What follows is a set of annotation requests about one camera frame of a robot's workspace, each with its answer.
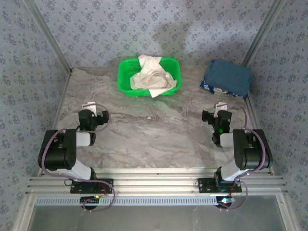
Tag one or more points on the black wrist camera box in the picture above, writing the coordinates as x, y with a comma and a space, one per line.
207, 116
103, 118

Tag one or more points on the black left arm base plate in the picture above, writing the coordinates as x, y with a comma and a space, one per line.
81, 188

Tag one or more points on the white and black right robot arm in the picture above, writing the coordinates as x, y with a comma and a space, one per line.
252, 154

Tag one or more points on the grey metal lower panel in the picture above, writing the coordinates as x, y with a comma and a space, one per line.
154, 219

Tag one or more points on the white t-shirt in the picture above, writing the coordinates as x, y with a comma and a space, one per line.
149, 77

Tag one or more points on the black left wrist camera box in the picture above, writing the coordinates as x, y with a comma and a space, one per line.
103, 118

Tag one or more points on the aluminium frame leg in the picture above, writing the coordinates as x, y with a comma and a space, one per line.
24, 211
287, 211

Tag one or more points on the green plastic basket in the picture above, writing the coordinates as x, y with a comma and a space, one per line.
125, 72

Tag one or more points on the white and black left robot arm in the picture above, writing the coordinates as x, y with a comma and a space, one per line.
57, 154

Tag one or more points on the aluminium corner post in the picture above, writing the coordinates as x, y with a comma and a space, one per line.
50, 36
260, 36

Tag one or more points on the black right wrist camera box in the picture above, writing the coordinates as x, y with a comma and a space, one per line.
207, 116

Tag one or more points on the aluminium mounting rails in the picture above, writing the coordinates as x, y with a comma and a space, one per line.
154, 183

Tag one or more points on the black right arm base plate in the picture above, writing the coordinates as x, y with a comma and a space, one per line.
207, 186

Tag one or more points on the folded blue t-shirt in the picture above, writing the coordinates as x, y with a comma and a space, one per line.
228, 77

